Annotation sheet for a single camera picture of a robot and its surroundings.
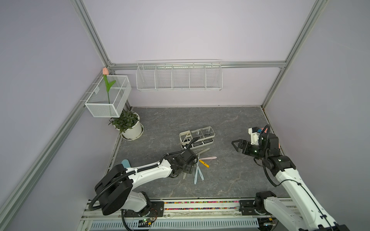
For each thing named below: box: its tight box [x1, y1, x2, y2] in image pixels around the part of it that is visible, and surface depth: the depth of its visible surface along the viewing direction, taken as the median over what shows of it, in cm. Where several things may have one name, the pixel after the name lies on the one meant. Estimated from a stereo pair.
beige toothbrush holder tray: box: [179, 126, 216, 149], surface depth 94 cm
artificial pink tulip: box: [102, 67, 117, 104], surface depth 86 cm
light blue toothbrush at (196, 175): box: [194, 165, 199, 185], surface depth 86 cm
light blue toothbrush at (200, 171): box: [197, 161, 204, 181], surface depth 87 cm
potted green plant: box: [108, 106, 145, 142], surface depth 92 cm
